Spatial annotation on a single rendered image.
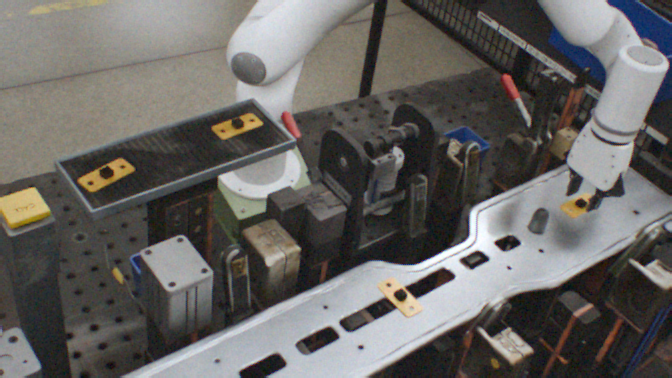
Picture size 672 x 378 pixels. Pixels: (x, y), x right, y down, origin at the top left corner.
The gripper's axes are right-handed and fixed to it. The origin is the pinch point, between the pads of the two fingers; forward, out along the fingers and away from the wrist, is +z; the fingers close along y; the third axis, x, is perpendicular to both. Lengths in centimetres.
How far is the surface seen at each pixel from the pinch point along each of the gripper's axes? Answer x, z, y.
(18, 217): -97, -12, -31
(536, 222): -14.1, 0.6, 0.5
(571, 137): 7.5, -3.5, -11.2
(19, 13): -16, 103, -276
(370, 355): -58, 3, 7
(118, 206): -84, -12, -27
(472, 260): -28.4, 4.3, -0.6
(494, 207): -15.7, 3.1, -8.1
